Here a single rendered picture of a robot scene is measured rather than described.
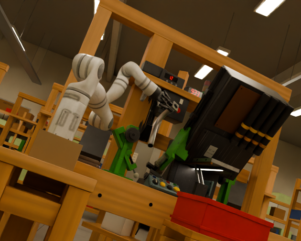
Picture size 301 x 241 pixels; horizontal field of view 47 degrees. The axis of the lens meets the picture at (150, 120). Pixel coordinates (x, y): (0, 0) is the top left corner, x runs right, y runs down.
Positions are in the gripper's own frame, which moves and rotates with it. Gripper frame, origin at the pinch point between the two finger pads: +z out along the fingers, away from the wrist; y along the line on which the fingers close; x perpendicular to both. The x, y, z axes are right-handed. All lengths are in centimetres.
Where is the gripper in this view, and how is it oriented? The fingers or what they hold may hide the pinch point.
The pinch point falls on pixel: (171, 107)
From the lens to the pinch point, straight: 188.0
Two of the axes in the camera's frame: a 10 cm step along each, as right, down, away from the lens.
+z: 7.2, 6.2, 3.2
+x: -6.5, 4.5, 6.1
